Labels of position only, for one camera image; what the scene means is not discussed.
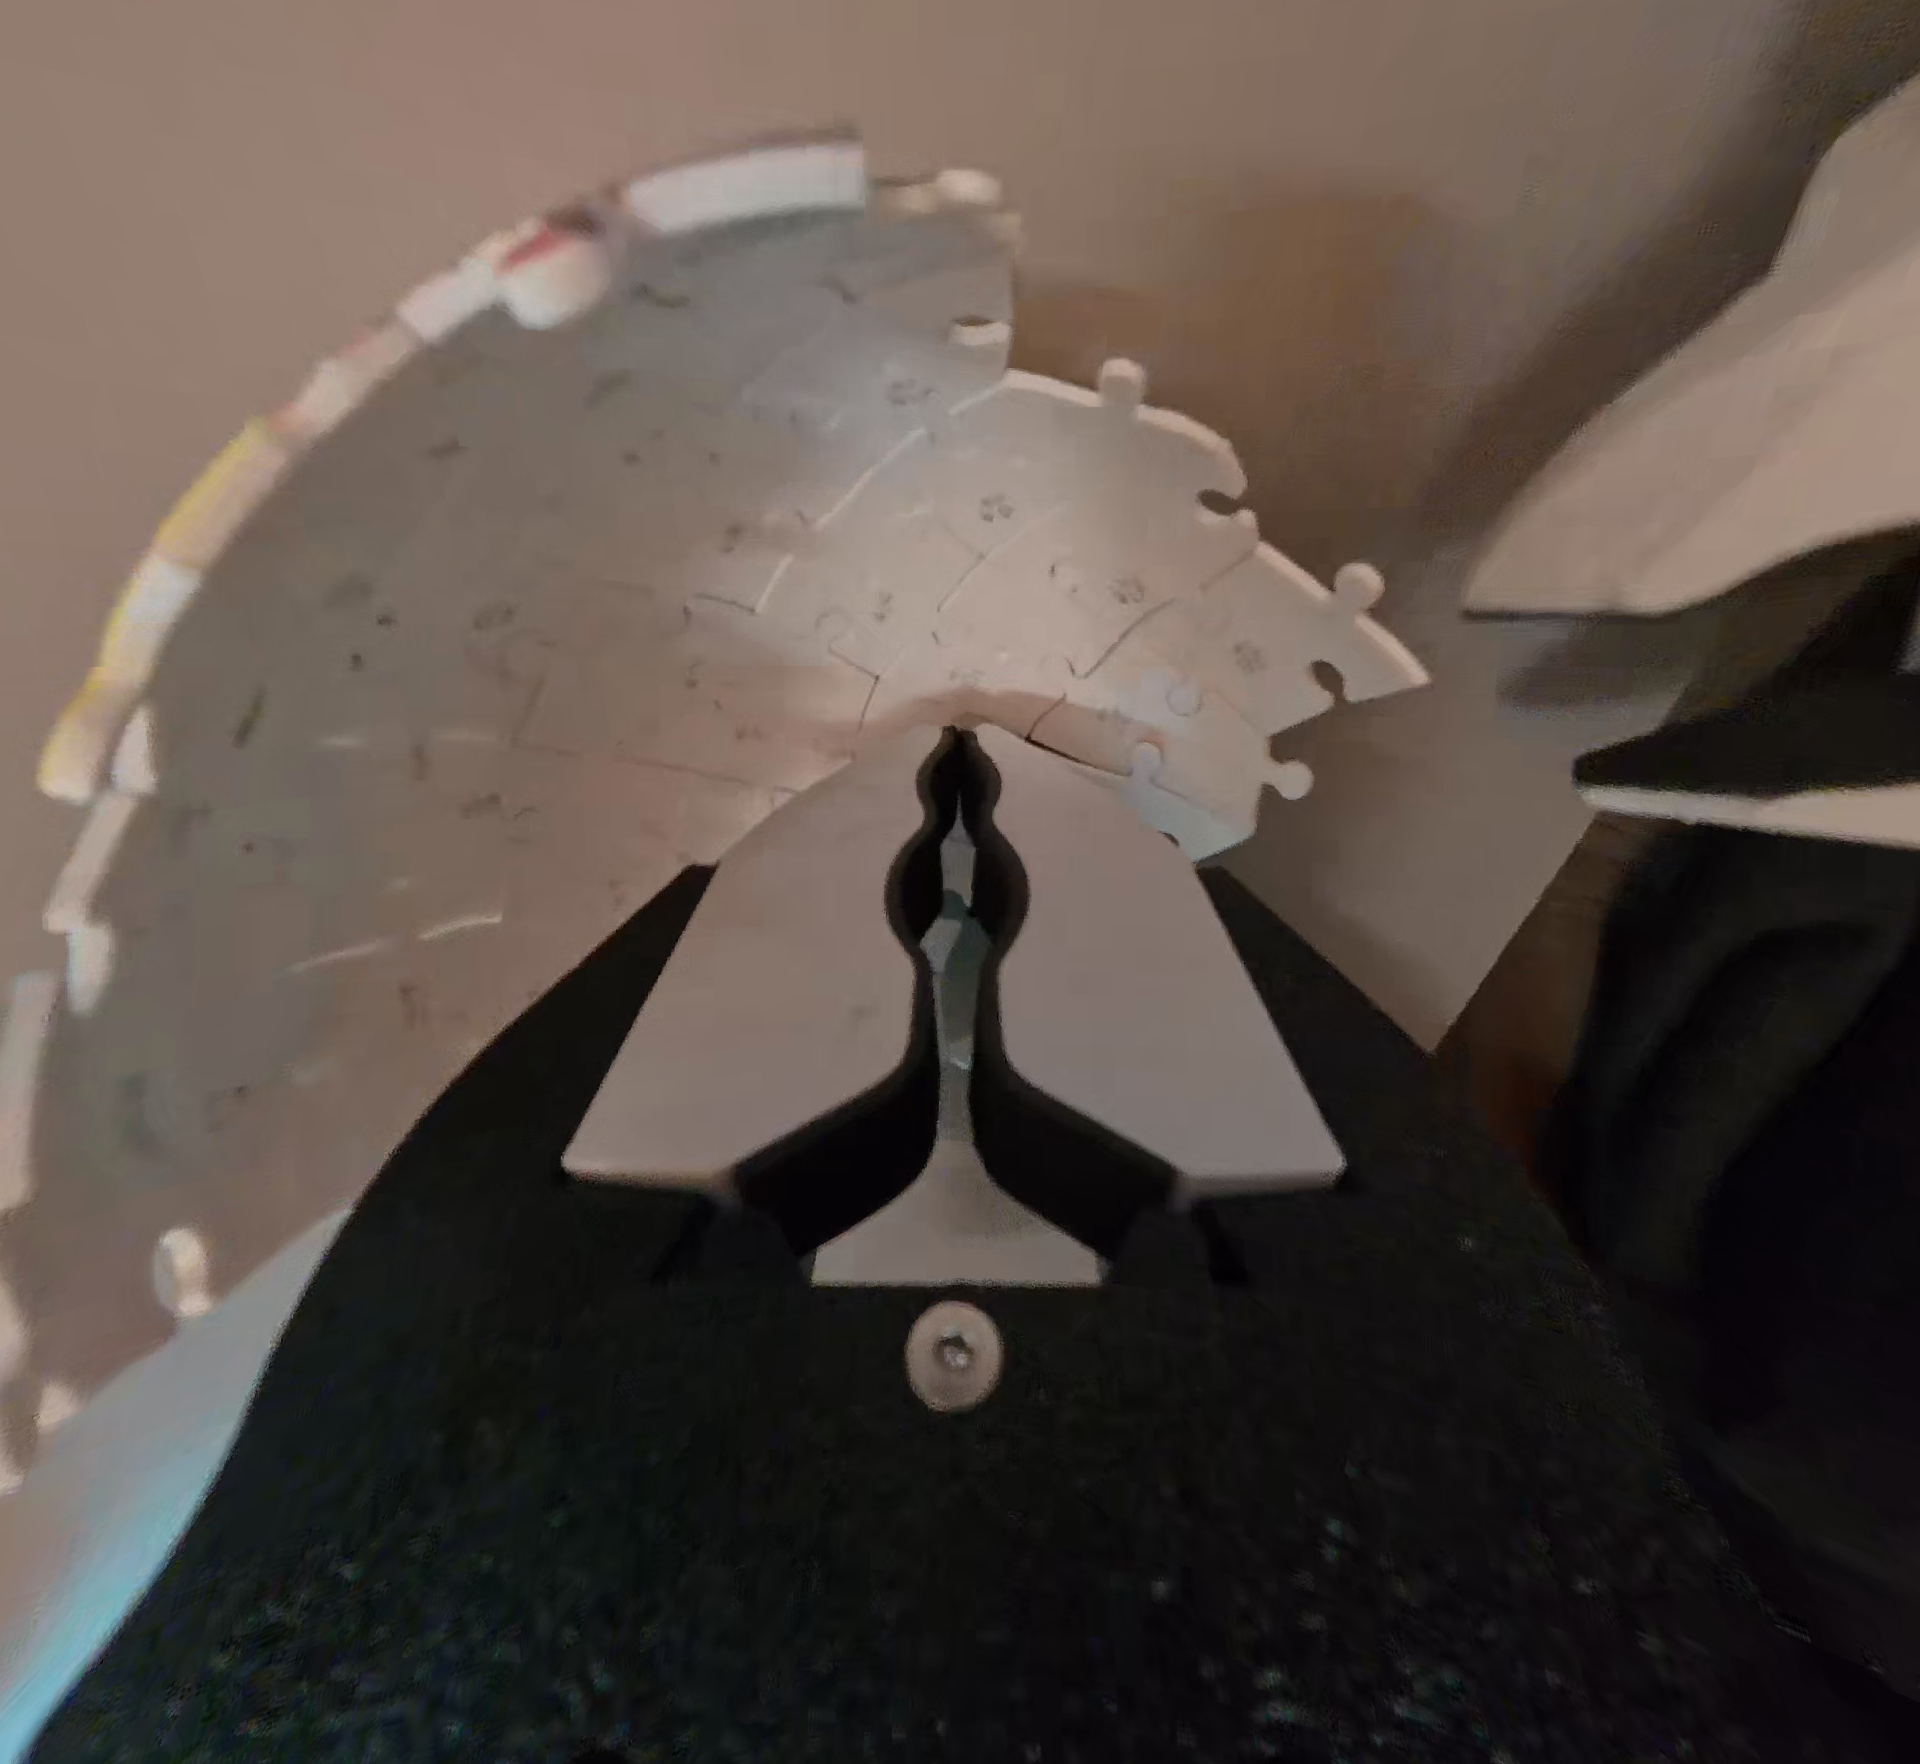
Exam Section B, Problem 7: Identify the dark cloth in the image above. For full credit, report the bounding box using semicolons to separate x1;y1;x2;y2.
1545;820;1920;1662

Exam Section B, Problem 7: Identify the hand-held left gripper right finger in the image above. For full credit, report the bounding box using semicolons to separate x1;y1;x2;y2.
960;728;1350;1260

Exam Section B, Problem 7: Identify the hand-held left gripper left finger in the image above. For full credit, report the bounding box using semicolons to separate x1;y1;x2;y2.
561;728;962;1260

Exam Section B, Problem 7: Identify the white puzzle ball shell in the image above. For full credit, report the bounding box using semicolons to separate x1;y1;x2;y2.
0;122;1436;1496

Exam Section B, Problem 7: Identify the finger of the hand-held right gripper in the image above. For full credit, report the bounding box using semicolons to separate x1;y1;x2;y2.
1462;69;1920;710
1572;677;1920;840

